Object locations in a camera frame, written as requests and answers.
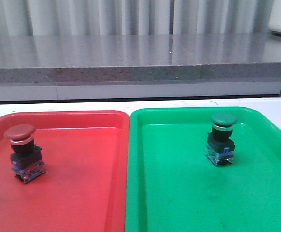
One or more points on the green mushroom push button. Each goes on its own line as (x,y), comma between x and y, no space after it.
(220,147)

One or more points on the red mushroom push button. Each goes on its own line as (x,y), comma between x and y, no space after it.
(27,158)

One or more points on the green plastic tray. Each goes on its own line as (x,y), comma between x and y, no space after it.
(173,187)

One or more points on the red plastic tray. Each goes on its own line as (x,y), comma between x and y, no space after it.
(84,186)

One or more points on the grey stone counter slab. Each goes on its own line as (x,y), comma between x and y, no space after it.
(71,59)

